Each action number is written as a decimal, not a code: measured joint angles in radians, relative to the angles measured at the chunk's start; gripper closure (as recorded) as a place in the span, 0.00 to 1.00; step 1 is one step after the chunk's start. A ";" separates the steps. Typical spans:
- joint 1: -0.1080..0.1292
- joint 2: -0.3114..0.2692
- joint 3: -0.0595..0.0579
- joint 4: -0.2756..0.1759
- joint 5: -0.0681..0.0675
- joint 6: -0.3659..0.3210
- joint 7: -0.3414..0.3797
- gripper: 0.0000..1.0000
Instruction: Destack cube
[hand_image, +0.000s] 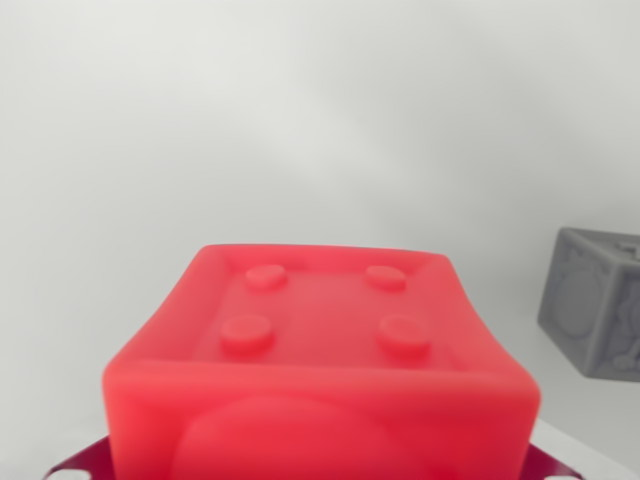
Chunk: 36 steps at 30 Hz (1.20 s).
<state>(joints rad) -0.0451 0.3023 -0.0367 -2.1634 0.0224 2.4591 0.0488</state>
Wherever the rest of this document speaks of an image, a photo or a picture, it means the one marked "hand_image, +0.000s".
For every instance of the black-tipped metal gripper left finger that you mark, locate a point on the black-tipped metal gripper left finger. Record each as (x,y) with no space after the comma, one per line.
(92,460)

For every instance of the black-tipped metal gripper right finger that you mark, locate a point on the black-tipped metal gripper right finger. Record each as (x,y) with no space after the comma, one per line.
(547,465)

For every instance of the red plastic cube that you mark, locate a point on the red plastic cube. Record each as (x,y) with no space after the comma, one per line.
(320,400)

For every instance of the grey plastic cube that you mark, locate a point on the grey plastic cube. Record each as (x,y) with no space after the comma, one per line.
(585,305)

